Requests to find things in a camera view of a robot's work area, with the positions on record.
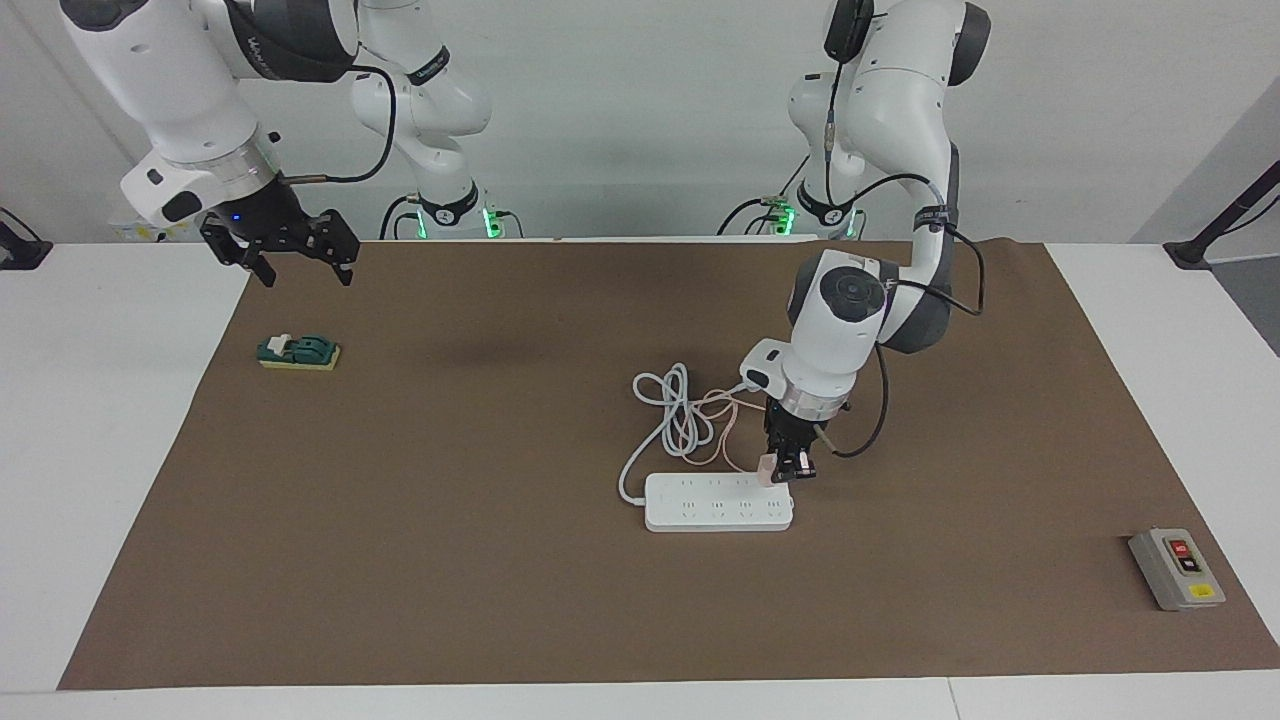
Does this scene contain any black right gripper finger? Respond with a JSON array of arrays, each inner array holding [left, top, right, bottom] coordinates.
[[312, 210, 362, 287], [202, 218, 277, 289]]

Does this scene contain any pink charging cable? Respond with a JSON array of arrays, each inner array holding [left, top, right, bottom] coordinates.
[[683, 385, 776, 477]]

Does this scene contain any white power strip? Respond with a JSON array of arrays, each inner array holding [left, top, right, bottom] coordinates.
[[643, 472, 795, 534]]

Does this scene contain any white box with yellow labels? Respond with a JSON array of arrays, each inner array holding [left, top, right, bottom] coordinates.
[[108, 205, 206, 244]]

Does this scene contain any black table clamp stand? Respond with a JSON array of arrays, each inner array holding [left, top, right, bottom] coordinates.
[[1163, 160, 1280, 271], [0, 207, 53, 271]]

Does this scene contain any brown table mat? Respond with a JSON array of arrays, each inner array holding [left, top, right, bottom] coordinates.
[[57, 238, 1280, 691]]

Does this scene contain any black base cable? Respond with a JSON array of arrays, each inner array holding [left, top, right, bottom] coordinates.
[[380, 193, 426, 241], [715, 150, 811, 237]]

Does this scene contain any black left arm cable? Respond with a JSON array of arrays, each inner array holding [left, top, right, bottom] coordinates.
[[825, 10, 986, 461]]

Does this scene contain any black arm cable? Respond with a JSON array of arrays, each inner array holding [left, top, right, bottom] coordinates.
[[825, 10, 986, 461], [280, 65, 399, 186]]

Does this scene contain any green knife switch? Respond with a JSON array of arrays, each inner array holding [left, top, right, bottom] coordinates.
[[256, 333, 342, 373]]

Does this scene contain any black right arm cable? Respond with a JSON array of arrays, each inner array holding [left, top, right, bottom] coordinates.
[[280, 65, 399, 186]]

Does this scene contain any white power cord with plug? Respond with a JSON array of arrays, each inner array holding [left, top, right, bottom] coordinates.
[[618, 362, 753, 506]]

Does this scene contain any grey on-off switch box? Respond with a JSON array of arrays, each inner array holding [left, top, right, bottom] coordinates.
[[1128, 527, 1227, 612]]

